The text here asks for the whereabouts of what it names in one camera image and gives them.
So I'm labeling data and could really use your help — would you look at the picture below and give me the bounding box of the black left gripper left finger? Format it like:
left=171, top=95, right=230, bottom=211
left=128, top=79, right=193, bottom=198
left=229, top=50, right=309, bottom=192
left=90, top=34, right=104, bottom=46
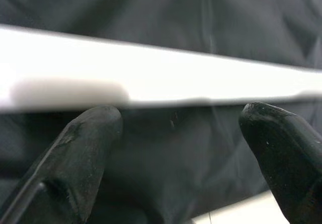
left=0, top=105, right=123, bottom=224

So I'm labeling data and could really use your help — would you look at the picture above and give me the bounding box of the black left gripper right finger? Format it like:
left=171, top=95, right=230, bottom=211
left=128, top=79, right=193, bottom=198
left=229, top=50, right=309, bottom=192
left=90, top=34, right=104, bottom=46
left=238, top=102, right=322, bottom=224

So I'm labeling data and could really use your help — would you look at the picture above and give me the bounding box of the white plastic table leg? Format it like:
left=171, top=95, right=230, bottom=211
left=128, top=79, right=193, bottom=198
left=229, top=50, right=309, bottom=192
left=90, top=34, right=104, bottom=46
left=0, top=24, right=322, bottom=115

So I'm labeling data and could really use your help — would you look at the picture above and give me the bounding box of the black cloth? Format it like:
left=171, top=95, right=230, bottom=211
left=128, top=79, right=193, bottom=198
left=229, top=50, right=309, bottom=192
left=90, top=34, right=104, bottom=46
left=0, top=0, right=322, bottom=224

